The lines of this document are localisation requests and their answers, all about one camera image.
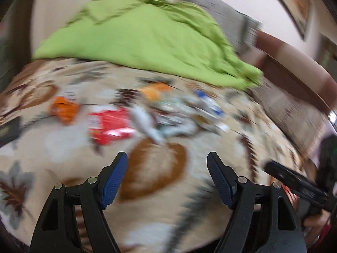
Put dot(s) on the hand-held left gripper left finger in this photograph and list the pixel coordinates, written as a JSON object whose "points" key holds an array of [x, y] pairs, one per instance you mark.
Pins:
{"points": [[113, 181]]}

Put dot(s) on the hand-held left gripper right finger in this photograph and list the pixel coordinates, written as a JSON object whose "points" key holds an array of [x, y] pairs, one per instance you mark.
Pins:
{"points": [[219, 181]]}

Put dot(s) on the red plastic basket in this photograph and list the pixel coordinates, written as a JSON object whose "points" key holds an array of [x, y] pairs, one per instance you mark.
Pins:
{"points": [[289, 191]]}

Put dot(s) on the person's dark clothing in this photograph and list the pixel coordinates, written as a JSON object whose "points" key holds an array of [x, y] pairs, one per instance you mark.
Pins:
{"points": [[327, 158]]}

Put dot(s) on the red snack packet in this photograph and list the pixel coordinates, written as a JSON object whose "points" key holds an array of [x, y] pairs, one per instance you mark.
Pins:
{"points": [[110, 125]]}

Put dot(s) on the leaf print blanket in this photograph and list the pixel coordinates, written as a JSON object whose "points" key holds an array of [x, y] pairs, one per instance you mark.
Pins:
{"points": [[65, 147]]}

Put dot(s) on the crumpled grey white wrapper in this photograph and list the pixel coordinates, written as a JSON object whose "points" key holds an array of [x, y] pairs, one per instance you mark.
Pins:
{"points": [[181, 123]]}

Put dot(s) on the striped brown pillow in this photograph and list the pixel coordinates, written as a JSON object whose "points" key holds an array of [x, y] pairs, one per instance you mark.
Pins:
{"points": [[292, 113]]}

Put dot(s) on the blue white packet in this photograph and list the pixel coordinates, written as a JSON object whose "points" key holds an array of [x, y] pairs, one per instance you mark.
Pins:
{"points": [[210, 104]]}

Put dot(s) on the orange box with white label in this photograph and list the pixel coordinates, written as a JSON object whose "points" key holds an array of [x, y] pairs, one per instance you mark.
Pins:
{"points": [[64, 109]]}

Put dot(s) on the black phone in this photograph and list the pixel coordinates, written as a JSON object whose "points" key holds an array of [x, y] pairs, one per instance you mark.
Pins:
{"points": [[9, 131]]}

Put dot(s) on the brown wooden headboard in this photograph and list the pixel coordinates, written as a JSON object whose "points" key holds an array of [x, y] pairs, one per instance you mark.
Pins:
{"points": [[297, 63]]}

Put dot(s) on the green blanket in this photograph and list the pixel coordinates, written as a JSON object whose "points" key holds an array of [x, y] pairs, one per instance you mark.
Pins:
{"points": [[147, 37]]}

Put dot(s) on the grey quilted pillow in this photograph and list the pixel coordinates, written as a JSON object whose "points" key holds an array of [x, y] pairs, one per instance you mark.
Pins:
{"points": [[223, 13]]}

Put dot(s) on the framed wall picture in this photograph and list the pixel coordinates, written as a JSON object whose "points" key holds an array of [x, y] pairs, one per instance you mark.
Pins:
{"points": [[292, 0]]}

